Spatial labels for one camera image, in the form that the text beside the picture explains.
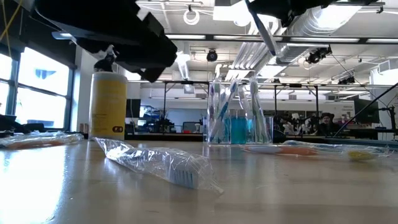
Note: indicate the clear acrylic organizer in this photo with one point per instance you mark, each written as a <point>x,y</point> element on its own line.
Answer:
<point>271,130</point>

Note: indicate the black monitor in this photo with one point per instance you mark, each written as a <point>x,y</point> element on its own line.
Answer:
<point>371,115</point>

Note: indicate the large glass window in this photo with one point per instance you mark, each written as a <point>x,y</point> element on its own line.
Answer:
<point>40,81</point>

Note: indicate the person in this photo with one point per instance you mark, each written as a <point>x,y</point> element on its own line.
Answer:
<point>327,121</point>

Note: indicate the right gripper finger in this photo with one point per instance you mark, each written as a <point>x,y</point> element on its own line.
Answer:
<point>286,17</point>

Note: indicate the orange yellow toothbrush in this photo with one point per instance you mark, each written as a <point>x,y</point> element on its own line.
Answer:
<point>289,151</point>

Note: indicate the purple toothbrush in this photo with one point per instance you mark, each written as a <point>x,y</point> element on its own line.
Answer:
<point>212,105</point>

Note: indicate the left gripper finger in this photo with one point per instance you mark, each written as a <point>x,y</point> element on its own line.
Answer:
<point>105,65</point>
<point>150,74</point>

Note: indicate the silver ceiling duct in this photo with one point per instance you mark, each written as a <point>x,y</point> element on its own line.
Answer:
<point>311,28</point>

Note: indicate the black ceiling spotlight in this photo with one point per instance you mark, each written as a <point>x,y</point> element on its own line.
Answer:
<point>317,56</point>

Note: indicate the yellow wipes canister white lid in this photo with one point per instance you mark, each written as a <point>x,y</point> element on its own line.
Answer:
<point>107,109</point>

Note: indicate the black dome camera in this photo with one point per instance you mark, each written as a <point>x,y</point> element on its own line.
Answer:
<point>212,56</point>

